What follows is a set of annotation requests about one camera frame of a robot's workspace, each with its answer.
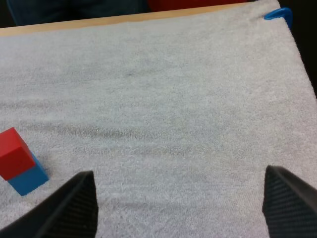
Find blue cube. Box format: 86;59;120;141
7;150;50;197

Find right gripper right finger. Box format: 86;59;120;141
262;165;317;238

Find person's legs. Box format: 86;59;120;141
6;0;149;26

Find red cube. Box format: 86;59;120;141
0;127;37;181

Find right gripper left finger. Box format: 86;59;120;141
0;170;99;238

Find blue clip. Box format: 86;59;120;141
263;7;294;30

